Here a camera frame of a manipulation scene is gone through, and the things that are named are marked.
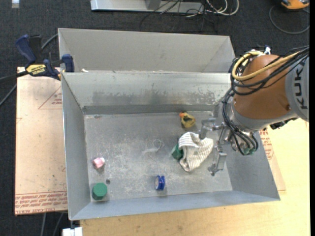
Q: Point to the pale grey metal gripper finger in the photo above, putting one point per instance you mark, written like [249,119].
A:
[220,160]
[208,124]

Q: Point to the yellow toy duck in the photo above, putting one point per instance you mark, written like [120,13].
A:
[187,120]

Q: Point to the white striped cloth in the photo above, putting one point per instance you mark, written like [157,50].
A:
[195,151]

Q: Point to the dark green block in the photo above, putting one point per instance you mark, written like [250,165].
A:
[176,153]

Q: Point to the grey metal bin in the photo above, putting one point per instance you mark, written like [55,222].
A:
[137,141]

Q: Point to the pink small object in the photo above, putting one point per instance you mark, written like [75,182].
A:
[98,162]

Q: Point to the green hexagonal block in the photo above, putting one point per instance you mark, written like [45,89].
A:
[99,191]

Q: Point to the small white object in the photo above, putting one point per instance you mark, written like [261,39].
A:
[85,70]

